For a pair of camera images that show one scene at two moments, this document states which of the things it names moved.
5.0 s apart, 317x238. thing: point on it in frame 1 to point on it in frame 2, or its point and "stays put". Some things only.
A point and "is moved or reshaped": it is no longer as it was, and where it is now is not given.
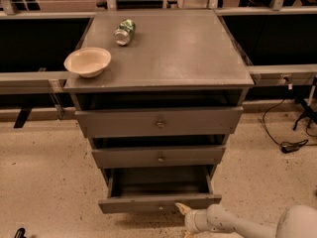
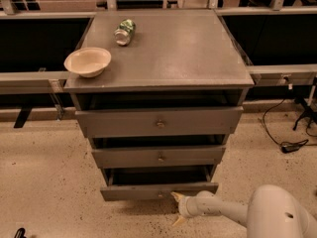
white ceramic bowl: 88,61 stays put
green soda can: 124,32 stays put
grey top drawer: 158,122 stays put
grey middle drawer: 157,156 stays put
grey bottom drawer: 158,189 is moved or reshaped
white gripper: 191,220 to 186,206
